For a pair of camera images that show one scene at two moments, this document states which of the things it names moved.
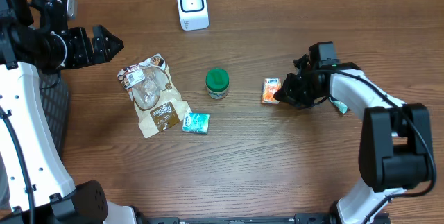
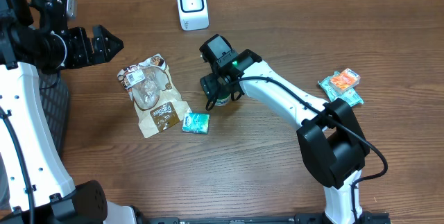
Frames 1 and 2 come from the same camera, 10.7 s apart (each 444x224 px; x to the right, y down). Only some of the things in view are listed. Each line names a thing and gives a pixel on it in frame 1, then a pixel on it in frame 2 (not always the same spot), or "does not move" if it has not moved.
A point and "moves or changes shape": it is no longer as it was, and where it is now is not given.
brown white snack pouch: [158, 104] does not move
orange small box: [270, 85] moves or changes shape
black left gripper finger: [104, 45] does not move
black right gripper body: [303, 89] → [215, 86]
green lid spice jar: [217, 82] moves or changes shape
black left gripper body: [78, 49] does not move
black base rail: [314, 218] does not move
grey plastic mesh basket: [55, 100] does not move
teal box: [196, 123] does not move
